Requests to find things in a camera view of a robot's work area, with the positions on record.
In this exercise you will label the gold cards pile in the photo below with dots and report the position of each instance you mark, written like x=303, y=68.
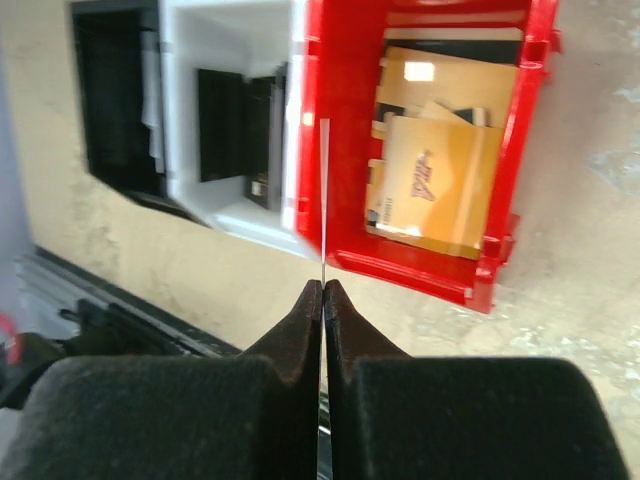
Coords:
x=441, y=107

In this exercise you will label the silver cards pile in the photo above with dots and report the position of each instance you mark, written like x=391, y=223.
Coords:
x=152, y=91

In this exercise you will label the black plastic bin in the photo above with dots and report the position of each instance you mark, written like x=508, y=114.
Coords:
x=107, y=41

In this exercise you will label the white plastic bin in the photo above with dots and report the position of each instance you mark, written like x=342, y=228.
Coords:
x=250, y=38

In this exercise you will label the black cards pile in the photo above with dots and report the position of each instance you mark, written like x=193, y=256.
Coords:
x=242, y=131

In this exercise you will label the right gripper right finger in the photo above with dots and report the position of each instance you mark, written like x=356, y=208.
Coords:
x=395, y=416

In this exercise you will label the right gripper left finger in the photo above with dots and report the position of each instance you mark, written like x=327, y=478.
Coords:
x=249, y=416

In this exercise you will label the red plastic bin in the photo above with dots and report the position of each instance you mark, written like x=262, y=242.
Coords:
x=344, y=45

